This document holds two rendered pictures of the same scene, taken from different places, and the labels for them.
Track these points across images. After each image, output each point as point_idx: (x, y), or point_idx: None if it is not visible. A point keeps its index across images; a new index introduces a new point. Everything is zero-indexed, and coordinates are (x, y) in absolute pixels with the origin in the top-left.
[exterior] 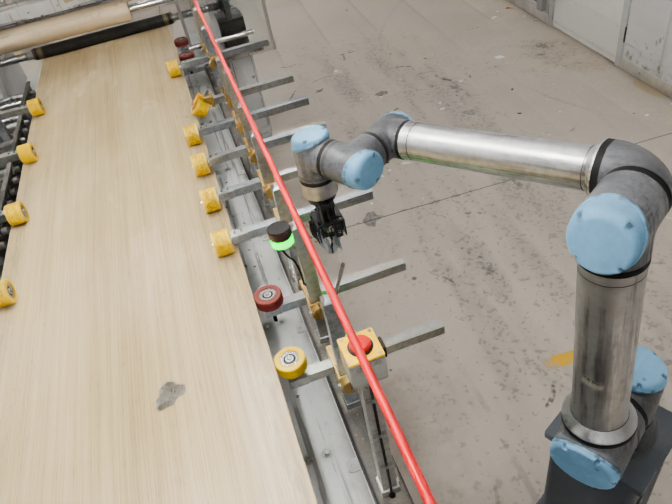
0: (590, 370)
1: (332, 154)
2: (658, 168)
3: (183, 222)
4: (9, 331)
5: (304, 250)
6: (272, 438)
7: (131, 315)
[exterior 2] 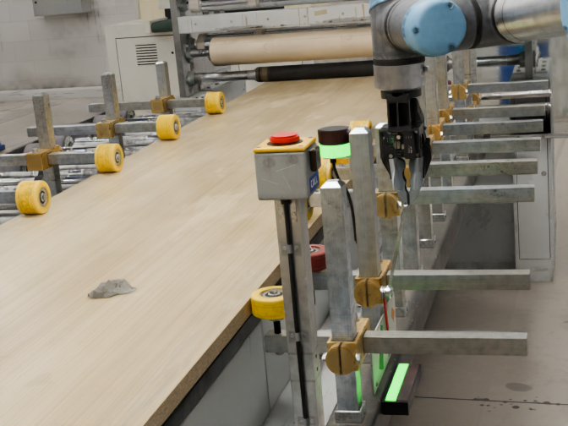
0: None
1: (402, 4)
2: None
3: None
4: (13, 228)
5: (361, 174)
6: (182, 339)
7: (141, 239)
